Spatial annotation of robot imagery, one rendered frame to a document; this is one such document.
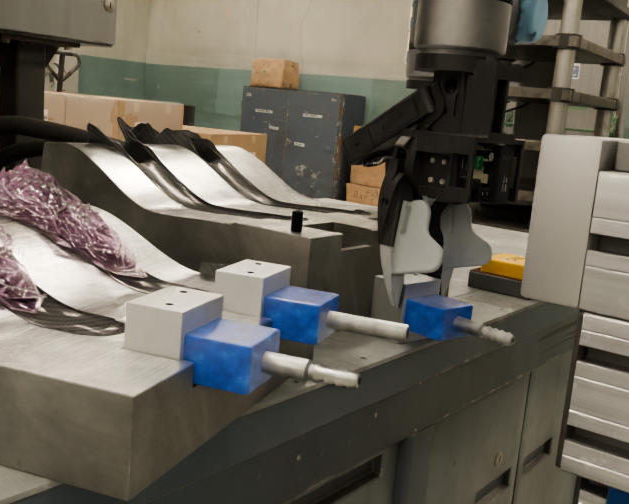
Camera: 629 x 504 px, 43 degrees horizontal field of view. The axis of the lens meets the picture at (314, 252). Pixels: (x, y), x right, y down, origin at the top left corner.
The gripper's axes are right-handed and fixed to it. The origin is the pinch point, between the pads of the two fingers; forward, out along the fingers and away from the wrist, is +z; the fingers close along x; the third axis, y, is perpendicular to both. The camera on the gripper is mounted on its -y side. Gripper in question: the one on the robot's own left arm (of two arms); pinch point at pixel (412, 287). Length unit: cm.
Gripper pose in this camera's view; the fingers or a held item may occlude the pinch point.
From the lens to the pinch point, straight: 71.8
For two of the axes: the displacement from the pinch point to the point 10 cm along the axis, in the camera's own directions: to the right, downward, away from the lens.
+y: 6.9, 1.9, -7.0
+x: 7.2, -0.6, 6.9
